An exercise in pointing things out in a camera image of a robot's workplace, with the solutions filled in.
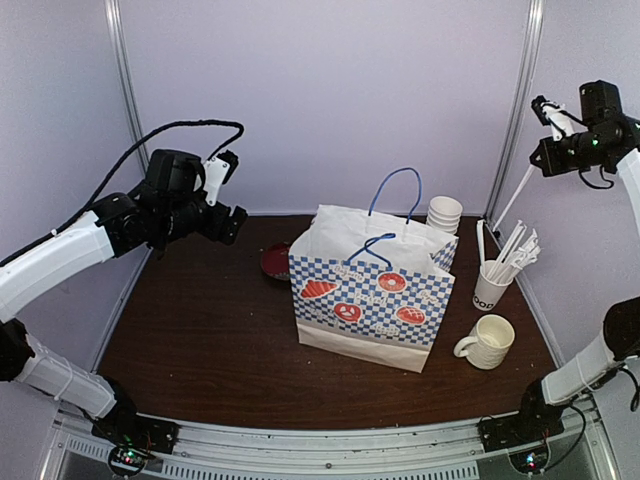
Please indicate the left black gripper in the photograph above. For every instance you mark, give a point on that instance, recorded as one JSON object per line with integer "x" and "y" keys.
{"x": 215, "y": 230}

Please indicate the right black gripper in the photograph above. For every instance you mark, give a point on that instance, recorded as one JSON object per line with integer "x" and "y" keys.
{"x": 552, "y": 166}

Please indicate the single white straw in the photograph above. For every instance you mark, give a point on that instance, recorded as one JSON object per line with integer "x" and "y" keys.
{"x": 523, "y": 182}

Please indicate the blue checkered paper bag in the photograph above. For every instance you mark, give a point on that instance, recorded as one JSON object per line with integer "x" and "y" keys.
{"x": 371, "y": 286}

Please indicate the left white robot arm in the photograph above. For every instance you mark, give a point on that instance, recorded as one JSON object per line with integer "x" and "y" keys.
{"x": 178, "y": 197}

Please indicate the red floral plate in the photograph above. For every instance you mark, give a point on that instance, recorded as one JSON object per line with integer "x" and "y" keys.
{"x": 274, "y": 261}

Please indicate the bundle of white wrapped straws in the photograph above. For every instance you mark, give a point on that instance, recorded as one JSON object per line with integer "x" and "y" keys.
{"x": 517, "y": 253}

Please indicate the stack of white paper cups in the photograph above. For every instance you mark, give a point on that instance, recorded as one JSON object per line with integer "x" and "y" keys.
{"x": 444, "y": 213}

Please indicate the white cup holding straws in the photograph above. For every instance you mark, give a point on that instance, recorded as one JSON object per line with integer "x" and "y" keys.
{"x": 487, "y": 293}

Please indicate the white ceramic mug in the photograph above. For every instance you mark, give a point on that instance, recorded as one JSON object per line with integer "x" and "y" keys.
{"x": 488, "y": 343}

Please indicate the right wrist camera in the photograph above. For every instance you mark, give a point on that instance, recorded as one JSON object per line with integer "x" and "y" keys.
{"x": 554, "y": 115}

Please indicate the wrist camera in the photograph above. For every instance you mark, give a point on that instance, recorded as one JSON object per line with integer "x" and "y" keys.
{"x": 217, "y": 172}
{"x": 554, "y": 115}

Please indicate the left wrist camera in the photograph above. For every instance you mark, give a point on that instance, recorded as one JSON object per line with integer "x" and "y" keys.
{"x": 217, "y": 172}

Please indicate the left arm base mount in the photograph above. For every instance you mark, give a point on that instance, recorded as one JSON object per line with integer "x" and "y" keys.
{"x": 137, "y": 442}

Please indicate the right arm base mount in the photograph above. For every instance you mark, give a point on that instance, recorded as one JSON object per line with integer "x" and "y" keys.
{"x": 528, "y": 450}

